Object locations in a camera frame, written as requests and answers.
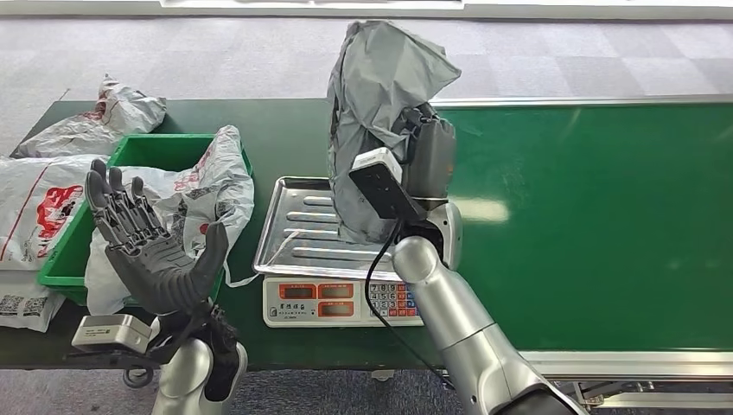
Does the green plastic bin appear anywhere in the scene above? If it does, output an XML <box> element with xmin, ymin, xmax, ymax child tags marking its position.
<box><xmin>37</xmin><ymin>133</ymin><xmax>255</xmax><ymax>308</ymax></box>

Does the white package with QR codes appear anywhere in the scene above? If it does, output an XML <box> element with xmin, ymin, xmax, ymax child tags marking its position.
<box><xmin>0</xmin><ymin>269</ymin><xmax>67</xmax><ymax>334</ymax></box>

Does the dark green table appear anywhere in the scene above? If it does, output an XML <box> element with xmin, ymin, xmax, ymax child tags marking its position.
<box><xmin>0</xmin><ymin>98</ymin><xmax>454</xmax><ymax>371</ymax></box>

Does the steel scale tray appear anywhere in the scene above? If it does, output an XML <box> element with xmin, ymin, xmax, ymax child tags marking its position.
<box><xmin>253</xmin><ymin>176</ymin><xmax>402</xmax><ymax>283</ymax></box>

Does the green conveyor belt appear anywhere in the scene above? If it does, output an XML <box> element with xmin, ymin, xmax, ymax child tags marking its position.
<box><xmin>429</xmin><ymin>103</ymin><xmax>733</xmax><ymax>352</ymax></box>

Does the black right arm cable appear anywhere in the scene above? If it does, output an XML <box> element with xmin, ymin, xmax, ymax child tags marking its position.
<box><xmin>364</xmin><ymin>217</ymin><xmax>456</xmax><ymax>391</ymax></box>

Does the white electronic scale body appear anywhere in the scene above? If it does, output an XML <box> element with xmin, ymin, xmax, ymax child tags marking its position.
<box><xmin>263</xmin><ymin>274</ymin><xmax>425</xmax><ymax>329</ymax></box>

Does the plain grey plastic package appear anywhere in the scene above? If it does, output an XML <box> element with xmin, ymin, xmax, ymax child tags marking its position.
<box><xmin>327</xmin><ymin>20</ymin><xmax>462</xmax><ymax>246</ymax></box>

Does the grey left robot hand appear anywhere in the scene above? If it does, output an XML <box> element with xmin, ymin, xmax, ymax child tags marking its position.
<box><xmin>84</xmin><ymin>159</ymin><xmax>230</xmax><ymax>316</ymax></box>

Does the white package with red print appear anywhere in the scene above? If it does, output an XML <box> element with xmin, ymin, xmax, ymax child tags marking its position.
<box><xmin>0</xmin><ymin>154</ymin><xmax>110</xmax><ymax>271</ymax></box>

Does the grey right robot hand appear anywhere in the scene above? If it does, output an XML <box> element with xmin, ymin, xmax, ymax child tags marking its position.
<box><xmin>400</xmin><ymin>103</ymin><xmax>457</xmax><ymax>201</ymax></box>

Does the crumpled grey-white package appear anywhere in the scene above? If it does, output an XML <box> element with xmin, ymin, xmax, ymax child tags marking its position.
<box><xmin>11</xmin><ymin>74</ymin><xmax>169</xmax><ymax>158</ymax></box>

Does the large white printed package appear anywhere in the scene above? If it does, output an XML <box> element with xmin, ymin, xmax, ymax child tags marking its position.
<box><xmin>84</xmin><ymin>124</ymin><xmax>260</xmax><ymax>316</ymax></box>

